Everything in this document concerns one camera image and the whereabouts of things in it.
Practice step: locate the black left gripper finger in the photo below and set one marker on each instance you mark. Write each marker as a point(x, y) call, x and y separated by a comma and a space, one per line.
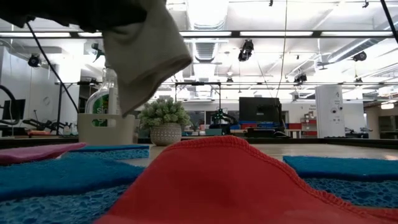
point(121, 14)

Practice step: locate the grey cloth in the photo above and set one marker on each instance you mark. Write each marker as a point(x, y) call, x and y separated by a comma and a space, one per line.
point(140, 62)

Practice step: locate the pink cloth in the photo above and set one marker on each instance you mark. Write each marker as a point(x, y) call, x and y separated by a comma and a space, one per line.
point(34, 152)

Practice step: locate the blue scouring sponge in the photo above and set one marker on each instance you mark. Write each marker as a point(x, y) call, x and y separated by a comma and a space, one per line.
point(124, 152)
point(342, 166)
point(56, 174)

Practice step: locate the red cloth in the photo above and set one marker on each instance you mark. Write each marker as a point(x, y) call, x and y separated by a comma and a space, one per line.
point(217, 180)

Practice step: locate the small white bottle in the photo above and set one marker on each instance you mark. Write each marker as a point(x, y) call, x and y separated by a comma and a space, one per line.
point(112, 102)

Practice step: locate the clear green-label spray bottle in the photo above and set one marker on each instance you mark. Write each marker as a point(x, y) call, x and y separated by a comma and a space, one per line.
point(98, 102)

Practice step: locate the small black monitor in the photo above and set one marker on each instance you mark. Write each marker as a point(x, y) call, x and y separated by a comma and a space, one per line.
point(14, 109)

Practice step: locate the white plastic caddy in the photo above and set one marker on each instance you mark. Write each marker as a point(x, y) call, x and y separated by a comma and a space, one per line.
point(105, 133)

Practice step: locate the potted green succulent plant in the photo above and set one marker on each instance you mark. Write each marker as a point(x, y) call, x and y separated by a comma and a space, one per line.
point(164, 133)

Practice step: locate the large black monitor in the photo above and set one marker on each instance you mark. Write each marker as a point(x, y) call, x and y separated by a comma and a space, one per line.
point(259, 112)

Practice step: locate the white round pillar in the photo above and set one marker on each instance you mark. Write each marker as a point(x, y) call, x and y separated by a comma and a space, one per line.
point(329, 109)

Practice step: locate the black overhead frame beam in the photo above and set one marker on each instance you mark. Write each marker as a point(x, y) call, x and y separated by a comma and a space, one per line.
point(235, 34)

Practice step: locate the black overhead camera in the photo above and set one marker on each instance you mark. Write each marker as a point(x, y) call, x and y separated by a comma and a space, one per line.
point(245, 51)

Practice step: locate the black aluminium table frame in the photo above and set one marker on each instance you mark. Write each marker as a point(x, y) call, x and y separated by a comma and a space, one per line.
point(342, 142)

